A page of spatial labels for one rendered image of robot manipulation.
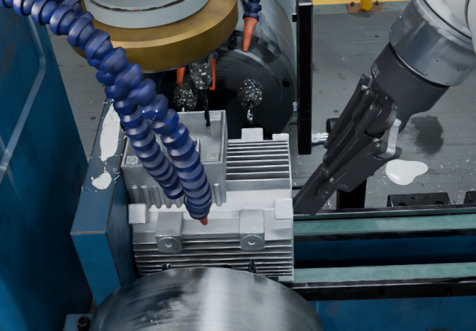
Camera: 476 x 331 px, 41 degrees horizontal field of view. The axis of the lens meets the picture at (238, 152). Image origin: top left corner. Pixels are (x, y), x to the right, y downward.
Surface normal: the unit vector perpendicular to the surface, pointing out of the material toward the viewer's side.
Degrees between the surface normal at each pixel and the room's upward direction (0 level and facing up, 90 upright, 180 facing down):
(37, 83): 27
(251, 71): 90
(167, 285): 13
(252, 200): 36
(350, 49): 0
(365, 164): 102
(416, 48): 70
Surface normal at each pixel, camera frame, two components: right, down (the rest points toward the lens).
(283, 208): -0.07, -0.05
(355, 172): -0.11, 0.80
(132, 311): -0.53, -0.63
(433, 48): -0.47, 0.40
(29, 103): 0.39, -0.69
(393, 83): -0.64, 0.24
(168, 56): 0.28, 0.63
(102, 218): -0.07, -0.74
